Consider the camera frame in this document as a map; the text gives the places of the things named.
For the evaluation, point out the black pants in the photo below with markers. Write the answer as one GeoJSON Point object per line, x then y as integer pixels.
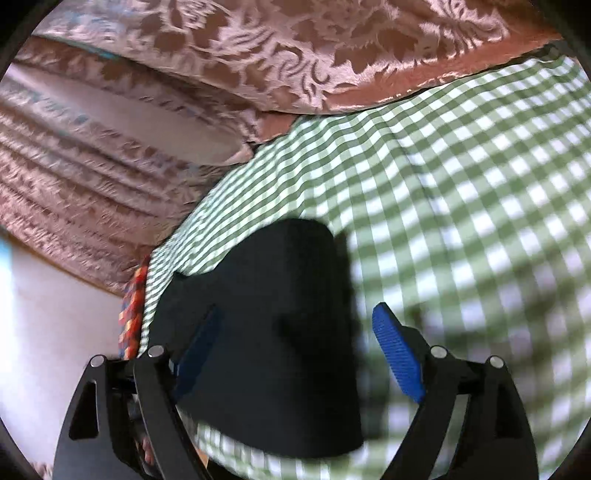
{"type": "Point", "coordinates": [277, 346]}

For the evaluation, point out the brown floral curtain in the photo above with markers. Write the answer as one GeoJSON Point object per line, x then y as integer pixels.
{"type": "Point", "coordinates": [277, 46]}

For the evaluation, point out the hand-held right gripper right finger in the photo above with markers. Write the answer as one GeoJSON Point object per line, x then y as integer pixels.
{"type": "Point", "coordinates": [399, 355]}

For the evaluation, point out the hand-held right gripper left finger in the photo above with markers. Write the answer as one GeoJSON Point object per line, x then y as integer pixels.
{"type": "Point", "coordinates": [198, 344]}

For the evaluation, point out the red blue checkered cloth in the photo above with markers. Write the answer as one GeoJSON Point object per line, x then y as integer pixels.
{"type": "Point", "coordinates": [131, 318]}

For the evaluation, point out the green checked cloth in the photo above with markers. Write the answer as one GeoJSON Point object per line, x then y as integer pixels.
{"type": "Point", "coordinates": [461, 207]}

